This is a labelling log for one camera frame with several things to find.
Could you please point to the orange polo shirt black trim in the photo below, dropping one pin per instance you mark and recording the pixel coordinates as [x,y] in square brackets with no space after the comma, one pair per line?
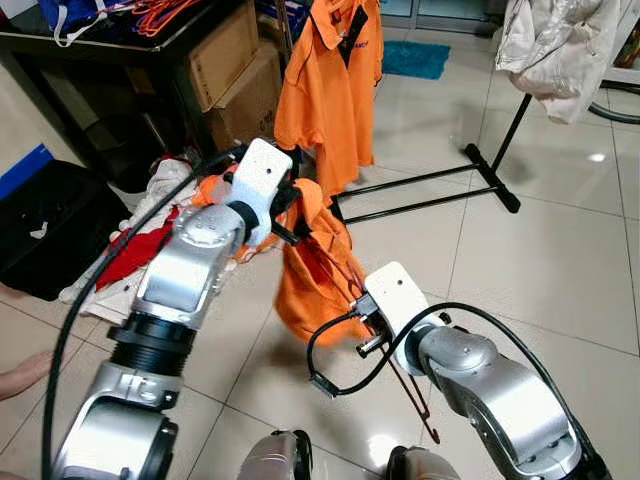
[325,100]
[310,290]

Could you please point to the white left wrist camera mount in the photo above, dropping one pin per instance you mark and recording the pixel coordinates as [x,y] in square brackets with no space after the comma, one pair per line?
[258,175]

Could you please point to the large brown cardboard box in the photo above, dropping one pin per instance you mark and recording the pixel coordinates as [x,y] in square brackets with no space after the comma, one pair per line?
[225,55]

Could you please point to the orange hanger bundle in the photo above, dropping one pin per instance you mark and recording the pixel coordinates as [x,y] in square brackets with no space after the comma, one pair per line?
[175,12]

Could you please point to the black desk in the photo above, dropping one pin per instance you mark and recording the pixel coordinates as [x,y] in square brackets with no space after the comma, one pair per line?
[170,30]

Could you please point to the robot leg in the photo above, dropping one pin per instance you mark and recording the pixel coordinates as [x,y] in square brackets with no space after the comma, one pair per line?
[275,460]
[420,468]

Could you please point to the white T-shirt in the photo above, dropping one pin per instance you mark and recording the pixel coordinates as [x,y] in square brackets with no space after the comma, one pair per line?
[560,50]

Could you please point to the small brown cardboard box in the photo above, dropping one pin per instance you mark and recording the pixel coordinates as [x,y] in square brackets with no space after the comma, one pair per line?
[250,110]

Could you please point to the blue printed garment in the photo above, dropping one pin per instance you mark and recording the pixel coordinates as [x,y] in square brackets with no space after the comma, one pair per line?
[90,15]

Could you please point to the robot right leg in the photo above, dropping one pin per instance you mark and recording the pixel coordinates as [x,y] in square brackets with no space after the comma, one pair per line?
[420,468]

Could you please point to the teal floor mat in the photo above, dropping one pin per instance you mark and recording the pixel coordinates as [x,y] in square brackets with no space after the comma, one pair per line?
[415,60]

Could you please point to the person's bare foot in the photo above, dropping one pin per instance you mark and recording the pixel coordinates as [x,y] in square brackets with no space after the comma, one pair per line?
[25,375]

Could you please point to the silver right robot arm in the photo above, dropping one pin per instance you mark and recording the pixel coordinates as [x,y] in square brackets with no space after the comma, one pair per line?
[500,400]

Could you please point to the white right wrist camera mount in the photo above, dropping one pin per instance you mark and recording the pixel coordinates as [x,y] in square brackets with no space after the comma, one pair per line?
[400,300]

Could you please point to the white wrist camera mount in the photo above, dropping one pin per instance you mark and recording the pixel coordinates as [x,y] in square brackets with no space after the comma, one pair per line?
[400,300]
[258,175]

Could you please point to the metal clothes rack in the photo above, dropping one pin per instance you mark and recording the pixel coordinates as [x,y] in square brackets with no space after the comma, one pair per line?
[495,180]

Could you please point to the white floor cloth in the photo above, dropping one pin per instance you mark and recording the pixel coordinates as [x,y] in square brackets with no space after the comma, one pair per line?
[165,180]

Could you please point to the robot left leg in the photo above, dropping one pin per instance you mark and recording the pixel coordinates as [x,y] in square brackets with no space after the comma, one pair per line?
[275,460]

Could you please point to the black bag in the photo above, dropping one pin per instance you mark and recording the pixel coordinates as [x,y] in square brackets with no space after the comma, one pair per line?
[50,230]

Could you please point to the red floor cloth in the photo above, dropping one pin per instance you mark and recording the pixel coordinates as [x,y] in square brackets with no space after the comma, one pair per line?
[135,255]

